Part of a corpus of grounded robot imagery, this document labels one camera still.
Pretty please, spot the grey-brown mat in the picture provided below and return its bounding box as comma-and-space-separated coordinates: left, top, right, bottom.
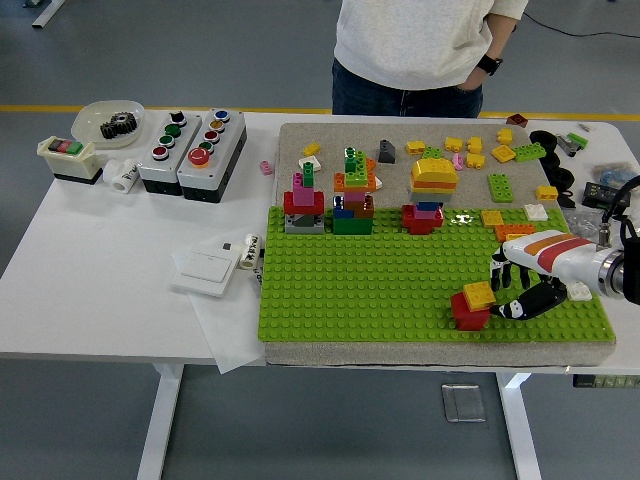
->
263, 122, 617, 369

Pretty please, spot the grey four-button control box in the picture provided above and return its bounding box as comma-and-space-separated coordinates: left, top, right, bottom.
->
137, 110, 204, 197

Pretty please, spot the white paper sheet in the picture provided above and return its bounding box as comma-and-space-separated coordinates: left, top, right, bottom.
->
171, 234, 269, 375

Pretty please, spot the clear plastic bag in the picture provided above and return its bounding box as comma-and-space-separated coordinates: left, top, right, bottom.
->
567, 207, 609, 241

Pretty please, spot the green long brick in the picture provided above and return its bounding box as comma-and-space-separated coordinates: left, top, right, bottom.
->
512, 143, 547, 164

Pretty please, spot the large red brick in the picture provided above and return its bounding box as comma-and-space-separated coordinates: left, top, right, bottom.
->
449, 292, 492, 332

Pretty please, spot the white plastic bowl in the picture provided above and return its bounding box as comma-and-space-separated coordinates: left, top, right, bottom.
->
70, 99, 147, 150

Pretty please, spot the white wall switch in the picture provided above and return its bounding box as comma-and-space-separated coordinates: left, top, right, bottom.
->
171, 243, 241, 300

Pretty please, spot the bagged blue cable coil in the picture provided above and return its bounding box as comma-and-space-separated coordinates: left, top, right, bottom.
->
592, 163, 640, 188

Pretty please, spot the metal floor socket plate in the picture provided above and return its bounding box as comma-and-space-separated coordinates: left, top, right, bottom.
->
441, 383, 487, 424

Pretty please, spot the long black floor cable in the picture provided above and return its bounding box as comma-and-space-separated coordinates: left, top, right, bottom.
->
522, 12, 640, 39

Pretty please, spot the brick tower with yellow dome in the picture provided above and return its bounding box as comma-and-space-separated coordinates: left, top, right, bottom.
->
401, 156, 460, 236

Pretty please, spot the white pipe fitting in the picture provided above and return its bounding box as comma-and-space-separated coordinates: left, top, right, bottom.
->
102, 158, 140, 194
237, 232, 264, 271

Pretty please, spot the black wristwatch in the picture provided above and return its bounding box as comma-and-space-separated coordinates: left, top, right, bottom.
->
475, 53, 505, 77

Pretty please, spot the brick tower with green base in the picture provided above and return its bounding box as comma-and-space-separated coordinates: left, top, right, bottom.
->
331, 147, 384, 236

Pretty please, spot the black display module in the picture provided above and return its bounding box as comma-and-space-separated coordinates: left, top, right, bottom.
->
582, 182, 631, 210

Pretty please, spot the green studded baseplate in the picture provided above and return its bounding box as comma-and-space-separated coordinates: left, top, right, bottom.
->
257, 204, 617, 345

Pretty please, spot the white table leg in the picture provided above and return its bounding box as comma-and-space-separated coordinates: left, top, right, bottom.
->
137, 362, 184, 480
496, 372, 542, 480

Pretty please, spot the black table control panel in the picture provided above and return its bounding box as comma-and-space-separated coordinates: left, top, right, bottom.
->
572, 373, 640, 390

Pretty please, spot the black metal gear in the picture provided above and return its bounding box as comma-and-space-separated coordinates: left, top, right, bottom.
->
99, 112, 140, 140

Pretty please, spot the white furniture foot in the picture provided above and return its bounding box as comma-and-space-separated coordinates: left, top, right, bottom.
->
31, 0, 66, 30

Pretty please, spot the brick tower with grey base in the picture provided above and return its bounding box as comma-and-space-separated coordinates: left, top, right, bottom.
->
283, 164, 326, 236

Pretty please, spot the grey emergency stop control box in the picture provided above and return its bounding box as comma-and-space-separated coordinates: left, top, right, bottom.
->
177, 108, 248, 205

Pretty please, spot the orange long brick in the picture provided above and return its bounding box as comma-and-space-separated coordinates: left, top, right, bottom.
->
494, 223, 537, 242

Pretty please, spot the person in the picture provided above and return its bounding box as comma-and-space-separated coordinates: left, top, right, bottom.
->
331, 0, 530, 119

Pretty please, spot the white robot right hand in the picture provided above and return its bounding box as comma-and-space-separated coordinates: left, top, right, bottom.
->
488, 230, 606, 321

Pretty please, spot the cream switch box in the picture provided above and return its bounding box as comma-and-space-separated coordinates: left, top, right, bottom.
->
37, 137, 104, 186

